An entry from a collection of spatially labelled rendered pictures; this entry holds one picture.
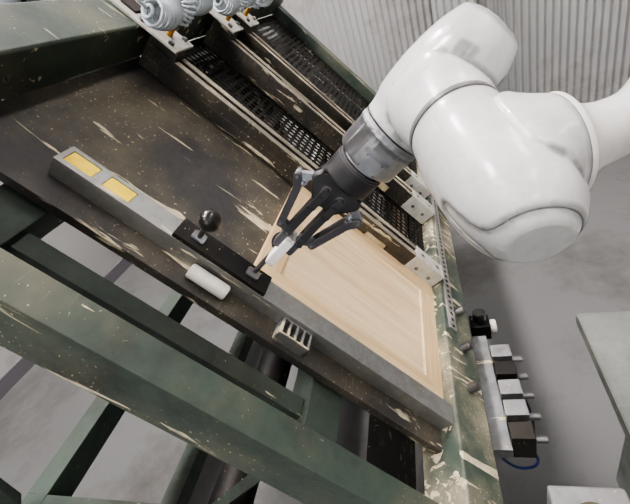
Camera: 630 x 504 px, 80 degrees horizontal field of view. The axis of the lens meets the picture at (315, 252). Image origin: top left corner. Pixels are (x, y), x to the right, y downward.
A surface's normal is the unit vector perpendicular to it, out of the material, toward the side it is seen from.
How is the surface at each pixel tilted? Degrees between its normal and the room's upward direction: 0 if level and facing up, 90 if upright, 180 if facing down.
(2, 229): 56
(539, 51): 90
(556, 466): 0
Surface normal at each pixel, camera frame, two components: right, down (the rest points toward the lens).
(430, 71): -0.61, -0.23
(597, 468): -0.31, -0.80
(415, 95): -0.79, -0.19
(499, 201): -0.66, 0.02
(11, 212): 0.60, -0.57
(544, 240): 0.04, 0.81
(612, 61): -0.22, 0.59
